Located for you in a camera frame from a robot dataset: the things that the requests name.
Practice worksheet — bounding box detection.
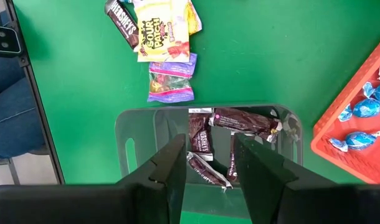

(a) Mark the yellow Sour Patch candy bag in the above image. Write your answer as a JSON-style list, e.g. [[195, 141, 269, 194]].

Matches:
[[133, 0, 204, 63]]

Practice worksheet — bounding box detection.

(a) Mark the brown Hershey's chocolate bar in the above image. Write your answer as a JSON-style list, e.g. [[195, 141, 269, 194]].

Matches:
[[226, 133, 240, 184], [186, 151, 234, 191], [208, 106, 283, 144], [188, 107, 215, 162], [103, 0, 141, 51]]

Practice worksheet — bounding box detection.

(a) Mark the orange plastic basket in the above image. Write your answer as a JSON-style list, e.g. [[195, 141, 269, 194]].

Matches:
[[310, 32, 380, 185]]

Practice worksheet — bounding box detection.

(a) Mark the purple gummy candy bag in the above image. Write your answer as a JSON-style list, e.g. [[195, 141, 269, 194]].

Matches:
[[146, 52, 199, 104]]

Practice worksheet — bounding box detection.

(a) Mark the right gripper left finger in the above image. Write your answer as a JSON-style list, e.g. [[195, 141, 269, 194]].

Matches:
[[0, 133, 187, 224]]

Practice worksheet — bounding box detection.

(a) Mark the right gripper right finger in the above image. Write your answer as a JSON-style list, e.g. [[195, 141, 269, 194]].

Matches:
[[235, 133, 380, 224]]

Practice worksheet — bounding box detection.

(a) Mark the grey translucent plastic bin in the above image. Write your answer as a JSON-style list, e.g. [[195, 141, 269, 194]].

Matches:
[[114, 104, 304, 218]]

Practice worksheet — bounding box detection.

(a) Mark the person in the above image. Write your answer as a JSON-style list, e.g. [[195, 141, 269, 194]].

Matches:
[[0, 55, 46, 160]]

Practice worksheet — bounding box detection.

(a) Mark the green table mat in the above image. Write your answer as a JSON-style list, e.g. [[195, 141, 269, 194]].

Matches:
[[12, 0, 380, 224]]

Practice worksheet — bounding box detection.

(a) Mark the black metal table frame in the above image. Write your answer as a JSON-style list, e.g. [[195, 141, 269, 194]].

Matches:
[[4, 0, 66, 185]]

